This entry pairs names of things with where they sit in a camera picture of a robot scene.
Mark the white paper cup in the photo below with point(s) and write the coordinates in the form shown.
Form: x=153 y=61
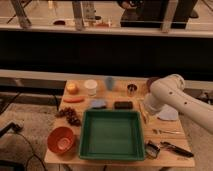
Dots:
x=91 y=87

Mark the green plastic tray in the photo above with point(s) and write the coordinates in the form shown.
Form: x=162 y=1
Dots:
x=111 y=135

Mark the purple plastic bowl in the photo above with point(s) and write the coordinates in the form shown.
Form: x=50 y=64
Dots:
x=150 y=81

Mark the blue sponge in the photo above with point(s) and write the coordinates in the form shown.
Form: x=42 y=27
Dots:
x=97 y=104

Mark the orange plastic bowl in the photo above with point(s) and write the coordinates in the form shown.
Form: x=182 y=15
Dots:
x=61 y=140

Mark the blue plastic cup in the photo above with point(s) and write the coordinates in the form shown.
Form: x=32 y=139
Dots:
x=110 y=82

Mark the black handled peeler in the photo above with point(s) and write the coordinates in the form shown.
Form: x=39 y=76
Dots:
x=176 y=149

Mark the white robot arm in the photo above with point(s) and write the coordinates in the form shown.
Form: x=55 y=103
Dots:
x=169 y=91

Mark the black eraser block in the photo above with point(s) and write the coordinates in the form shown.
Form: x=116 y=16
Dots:
x=123 y=105

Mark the small metal cup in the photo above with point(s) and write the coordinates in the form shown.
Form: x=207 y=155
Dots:
x=131 y=89

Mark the orange carrot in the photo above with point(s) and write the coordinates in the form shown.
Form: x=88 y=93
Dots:
x=73 y=100

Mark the bunch of dark grapes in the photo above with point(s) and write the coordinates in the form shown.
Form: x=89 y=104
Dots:
x=71 y=116

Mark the metal fork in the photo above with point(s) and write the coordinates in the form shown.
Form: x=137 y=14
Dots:
x=157 y=131

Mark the yellow apple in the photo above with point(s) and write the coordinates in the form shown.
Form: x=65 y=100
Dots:
x=72 y=88

